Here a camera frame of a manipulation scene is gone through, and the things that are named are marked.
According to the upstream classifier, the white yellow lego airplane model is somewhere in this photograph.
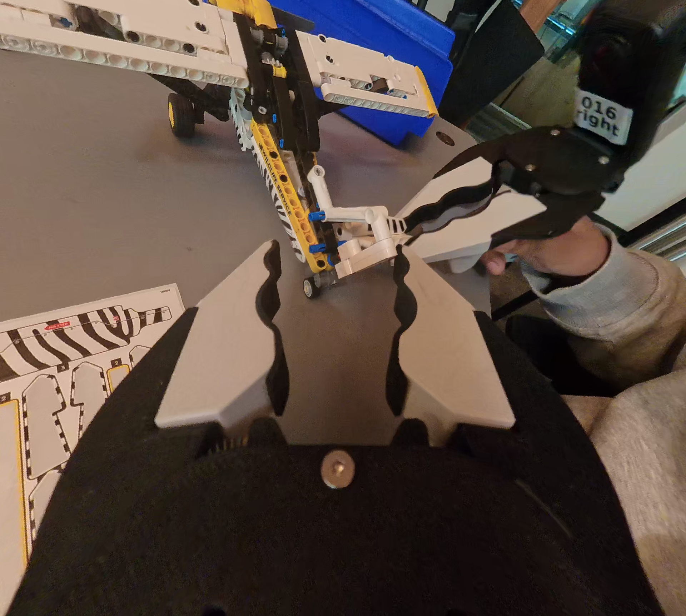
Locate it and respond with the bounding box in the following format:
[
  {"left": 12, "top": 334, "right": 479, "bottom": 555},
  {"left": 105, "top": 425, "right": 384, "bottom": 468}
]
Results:
[{"left": 0, "top": 0, "right": 441, "bottom": 302}]

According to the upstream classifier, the zebra striped sticker sheet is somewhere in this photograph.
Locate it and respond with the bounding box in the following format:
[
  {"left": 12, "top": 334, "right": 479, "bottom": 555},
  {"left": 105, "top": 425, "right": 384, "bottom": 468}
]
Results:
[{"left": 0, "top": 284, "right": 187, "bottom": 580}]

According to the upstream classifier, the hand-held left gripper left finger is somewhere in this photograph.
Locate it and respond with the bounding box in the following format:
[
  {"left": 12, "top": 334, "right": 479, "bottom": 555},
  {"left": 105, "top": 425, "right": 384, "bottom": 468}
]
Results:
[{"left": 154, "top": 240, "right": 291, "bottom": 430}]

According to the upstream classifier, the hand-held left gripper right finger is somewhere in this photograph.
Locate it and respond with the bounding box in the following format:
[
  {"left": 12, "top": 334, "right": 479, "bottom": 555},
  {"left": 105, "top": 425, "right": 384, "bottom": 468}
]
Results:
[{"left": 385, "top": 246, "right": 517, "bottom": 430}]

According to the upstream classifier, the person's right forearm grey sleeve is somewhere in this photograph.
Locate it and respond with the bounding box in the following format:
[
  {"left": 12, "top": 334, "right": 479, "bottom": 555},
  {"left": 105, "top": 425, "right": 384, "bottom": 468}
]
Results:
[{"left": 520, "top": 225, "right": 686, "bottom": 393}]

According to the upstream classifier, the person's grey clothing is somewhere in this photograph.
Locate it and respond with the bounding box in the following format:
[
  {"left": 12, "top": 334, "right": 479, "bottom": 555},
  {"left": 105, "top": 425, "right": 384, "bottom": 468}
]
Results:
[{"left": 557, "top": 369, "right": 686, "bottom": 616}]

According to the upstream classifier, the black office chair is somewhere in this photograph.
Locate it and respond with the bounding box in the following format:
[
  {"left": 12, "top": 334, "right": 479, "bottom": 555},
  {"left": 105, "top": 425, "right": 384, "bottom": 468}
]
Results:
[{"left": 386, "top": 0, "right": 546, "bottom": 125}]

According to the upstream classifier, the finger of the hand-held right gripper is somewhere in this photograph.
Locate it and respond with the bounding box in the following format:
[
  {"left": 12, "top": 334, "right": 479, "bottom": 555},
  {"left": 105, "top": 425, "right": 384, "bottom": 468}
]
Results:
[
  {"left": 397, "top": 158, "right": 509, "bottom": 247},
  {"left": 413, "top": 189, "right": 548, "bottom": 275}
]

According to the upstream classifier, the person's right hand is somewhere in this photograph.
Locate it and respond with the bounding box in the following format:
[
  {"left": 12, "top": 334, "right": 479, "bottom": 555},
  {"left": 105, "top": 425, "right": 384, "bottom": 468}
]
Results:
[{"left": 478, "top": 218, "right": 613, "bottom": 278}]

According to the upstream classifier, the stack of cardboard boxes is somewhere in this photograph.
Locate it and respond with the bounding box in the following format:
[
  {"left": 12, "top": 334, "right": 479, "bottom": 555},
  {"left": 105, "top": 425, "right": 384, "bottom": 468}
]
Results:
[{"left": 498, "top": 58, "right": 585, "bottom": 114}]

